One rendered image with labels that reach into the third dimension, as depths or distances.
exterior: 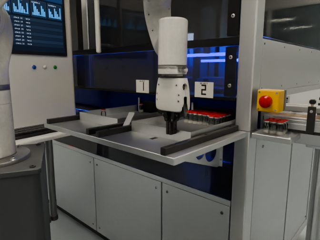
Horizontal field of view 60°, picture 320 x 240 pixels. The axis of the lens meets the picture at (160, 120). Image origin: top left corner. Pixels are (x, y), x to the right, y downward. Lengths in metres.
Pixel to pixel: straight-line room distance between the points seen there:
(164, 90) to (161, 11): 0.24
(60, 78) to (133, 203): 0.79
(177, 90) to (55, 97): 0.95
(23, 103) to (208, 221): 1.03
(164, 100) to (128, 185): 0.79
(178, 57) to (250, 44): 0.31
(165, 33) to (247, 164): 0.55
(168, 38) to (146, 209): 0.93
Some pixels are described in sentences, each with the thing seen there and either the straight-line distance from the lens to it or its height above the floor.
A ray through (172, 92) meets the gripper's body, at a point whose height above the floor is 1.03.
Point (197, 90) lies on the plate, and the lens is 1.10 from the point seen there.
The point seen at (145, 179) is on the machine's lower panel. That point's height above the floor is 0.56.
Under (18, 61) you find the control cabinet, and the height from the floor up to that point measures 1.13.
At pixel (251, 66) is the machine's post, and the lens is 0.99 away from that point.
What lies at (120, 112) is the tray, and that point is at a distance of 1.39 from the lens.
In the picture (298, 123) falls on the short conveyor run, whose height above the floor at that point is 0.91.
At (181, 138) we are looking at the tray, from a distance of 0.84.
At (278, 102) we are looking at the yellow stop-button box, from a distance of 0.96.
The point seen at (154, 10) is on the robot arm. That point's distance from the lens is 0.86.
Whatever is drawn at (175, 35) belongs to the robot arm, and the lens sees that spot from 0.78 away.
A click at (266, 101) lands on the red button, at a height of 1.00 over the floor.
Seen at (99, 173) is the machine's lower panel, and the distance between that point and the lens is 1.70.
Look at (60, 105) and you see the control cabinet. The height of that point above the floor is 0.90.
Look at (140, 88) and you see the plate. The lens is 1.31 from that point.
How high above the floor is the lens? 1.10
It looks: 10 degrees down
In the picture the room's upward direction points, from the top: straight up
